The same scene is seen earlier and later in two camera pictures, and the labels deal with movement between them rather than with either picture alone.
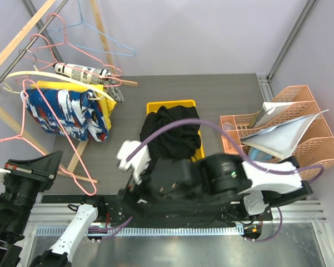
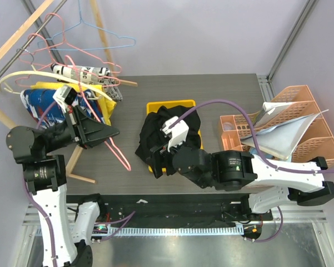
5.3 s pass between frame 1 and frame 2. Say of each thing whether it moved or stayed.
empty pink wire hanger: stayed
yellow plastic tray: stayed
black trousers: stayed
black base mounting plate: stayed
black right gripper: moved
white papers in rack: stayed
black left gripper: moved
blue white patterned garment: stayed
